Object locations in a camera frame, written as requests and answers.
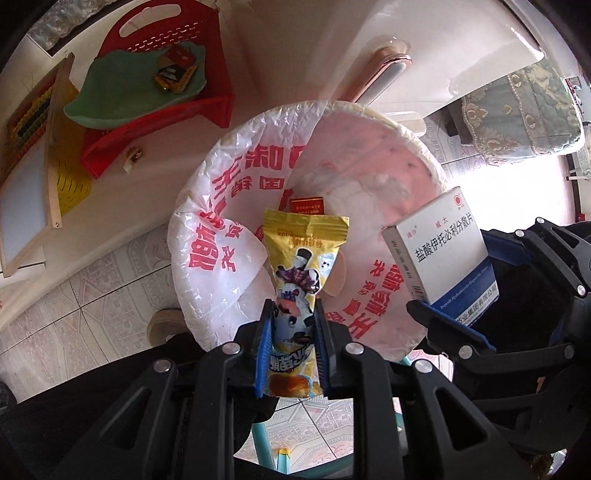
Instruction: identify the white blue medicine box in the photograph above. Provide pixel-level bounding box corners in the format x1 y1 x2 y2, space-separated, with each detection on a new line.
382 187 499 326

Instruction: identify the yellow cartoon snack wrapper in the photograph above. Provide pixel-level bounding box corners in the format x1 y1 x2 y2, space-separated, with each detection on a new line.
263 210 349 398

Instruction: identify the white red-printed trash bag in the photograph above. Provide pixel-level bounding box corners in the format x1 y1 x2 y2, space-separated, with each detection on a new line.
167 100 447 361

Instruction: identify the blue-green quilted sofa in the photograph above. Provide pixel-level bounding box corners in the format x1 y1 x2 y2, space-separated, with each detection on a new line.
461 58 585 162

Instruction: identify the small red box in bag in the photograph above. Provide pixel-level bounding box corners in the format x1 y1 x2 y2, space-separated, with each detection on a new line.
290 197 325 215

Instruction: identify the wooden abacus whiteboard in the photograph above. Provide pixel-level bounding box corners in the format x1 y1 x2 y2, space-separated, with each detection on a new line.
1 54 92 278

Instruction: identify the green plastic tray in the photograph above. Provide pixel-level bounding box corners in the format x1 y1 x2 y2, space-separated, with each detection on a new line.
63 42 206 130

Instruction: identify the red plastic basket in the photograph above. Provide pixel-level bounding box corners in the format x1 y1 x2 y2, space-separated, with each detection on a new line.
64 1 235 178

